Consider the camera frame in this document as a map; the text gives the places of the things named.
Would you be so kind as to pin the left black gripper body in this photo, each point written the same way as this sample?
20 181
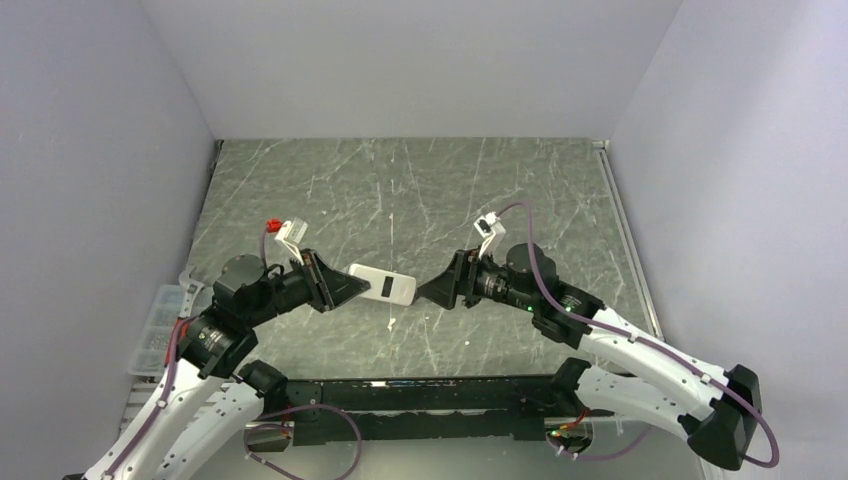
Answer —
297 285

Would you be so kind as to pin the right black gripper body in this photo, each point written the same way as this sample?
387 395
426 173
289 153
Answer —
485 280

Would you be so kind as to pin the red white remote control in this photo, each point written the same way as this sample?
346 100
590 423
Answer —
385 286

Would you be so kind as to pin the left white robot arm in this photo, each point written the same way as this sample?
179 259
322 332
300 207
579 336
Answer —
208 391

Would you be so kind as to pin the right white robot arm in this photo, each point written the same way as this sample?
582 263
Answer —
715 410

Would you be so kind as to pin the clear plastic screw box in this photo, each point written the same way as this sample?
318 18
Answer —
148 358

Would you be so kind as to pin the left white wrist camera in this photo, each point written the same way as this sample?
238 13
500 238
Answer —
288 234

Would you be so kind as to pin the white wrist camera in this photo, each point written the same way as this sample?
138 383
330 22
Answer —
288 234
492 232

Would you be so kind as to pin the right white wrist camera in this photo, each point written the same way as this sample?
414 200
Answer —
492 232

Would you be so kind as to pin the orange handled adjustable wrench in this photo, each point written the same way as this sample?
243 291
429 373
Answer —
191 290

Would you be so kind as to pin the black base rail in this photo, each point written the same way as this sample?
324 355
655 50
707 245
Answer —
518 407

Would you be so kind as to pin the aluminium frame rail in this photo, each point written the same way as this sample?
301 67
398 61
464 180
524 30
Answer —
600 151

